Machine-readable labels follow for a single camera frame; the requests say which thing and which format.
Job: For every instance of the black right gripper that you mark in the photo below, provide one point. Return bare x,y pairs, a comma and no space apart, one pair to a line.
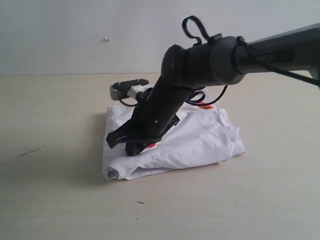
153,117

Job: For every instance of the white t-shirt red lettering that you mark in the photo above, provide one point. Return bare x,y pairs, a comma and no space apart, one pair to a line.
202,137

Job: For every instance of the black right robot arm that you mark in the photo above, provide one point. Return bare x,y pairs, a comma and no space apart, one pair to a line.
221,61

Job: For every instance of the orange ribbon neck tag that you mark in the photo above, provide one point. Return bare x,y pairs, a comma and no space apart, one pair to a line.
205,107

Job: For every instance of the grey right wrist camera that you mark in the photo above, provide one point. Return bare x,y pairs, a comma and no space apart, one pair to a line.
128,89

